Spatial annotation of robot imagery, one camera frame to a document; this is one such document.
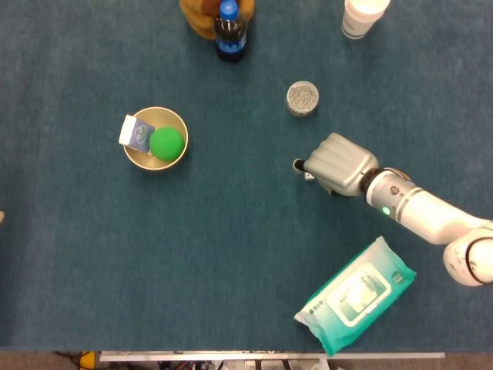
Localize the brown plush toy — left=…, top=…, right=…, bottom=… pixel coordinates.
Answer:
left=179, top=0, right=256, bottom=41

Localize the teal felt table cloth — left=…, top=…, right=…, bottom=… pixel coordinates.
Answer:
left=0, top=0, right=493, bottom=354

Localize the round clear jar of staples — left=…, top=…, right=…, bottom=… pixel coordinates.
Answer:
left=286, top=79, right=320, bottom=118

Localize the small blue white carton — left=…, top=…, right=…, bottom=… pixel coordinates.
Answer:
left=118, top=114, right=156, bottom=157

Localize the cola bottle with blue label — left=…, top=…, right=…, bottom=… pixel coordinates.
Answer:
left=213, top=0, right=248, bottom=62

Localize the green ball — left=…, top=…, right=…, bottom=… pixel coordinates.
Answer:
left=149, top=126, right=185, bottom=162

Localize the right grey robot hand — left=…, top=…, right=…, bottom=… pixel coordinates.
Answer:
left=292, top=133, right=381, bottom=197

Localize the beige bowl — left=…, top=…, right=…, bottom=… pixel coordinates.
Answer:
left=122, top=106, right=189, bottom=172

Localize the green wet wipes pack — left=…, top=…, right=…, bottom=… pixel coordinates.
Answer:
left=293, top=235, right=418, bottom=358

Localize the metal frame rail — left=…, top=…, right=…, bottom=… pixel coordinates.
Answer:
left=99, top=350, right=446, bottom=362

